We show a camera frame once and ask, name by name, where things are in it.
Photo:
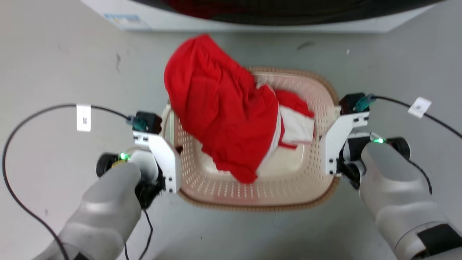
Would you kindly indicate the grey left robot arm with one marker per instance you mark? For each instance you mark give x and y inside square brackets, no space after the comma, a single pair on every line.
[104,209]

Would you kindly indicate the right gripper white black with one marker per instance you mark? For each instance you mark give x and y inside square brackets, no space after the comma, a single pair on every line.
[352,159]

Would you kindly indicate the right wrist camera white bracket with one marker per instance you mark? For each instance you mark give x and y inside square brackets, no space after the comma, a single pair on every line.
[339,137]

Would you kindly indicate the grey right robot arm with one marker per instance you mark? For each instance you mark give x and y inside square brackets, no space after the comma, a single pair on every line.
[397,187]

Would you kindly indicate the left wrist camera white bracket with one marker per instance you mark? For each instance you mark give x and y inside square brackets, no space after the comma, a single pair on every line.
[162,155]

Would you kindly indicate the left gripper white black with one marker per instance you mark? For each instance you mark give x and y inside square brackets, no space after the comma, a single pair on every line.
[148,180]

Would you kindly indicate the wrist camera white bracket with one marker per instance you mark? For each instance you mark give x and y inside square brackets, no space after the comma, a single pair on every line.
[339,137]
[162,155]

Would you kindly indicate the large red garment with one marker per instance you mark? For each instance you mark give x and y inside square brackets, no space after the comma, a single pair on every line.
[220,115]

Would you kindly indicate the dark washing machine door opening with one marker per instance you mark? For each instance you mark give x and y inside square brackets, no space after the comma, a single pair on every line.
[306,12]

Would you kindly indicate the beige perforated plastic laundry basket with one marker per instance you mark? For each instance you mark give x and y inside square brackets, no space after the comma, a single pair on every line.
[216,187]

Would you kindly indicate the red and white garment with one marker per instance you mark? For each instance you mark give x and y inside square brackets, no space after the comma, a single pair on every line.
[296,124]

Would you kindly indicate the white washing machine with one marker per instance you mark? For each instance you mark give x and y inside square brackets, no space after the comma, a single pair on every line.
[361,26]

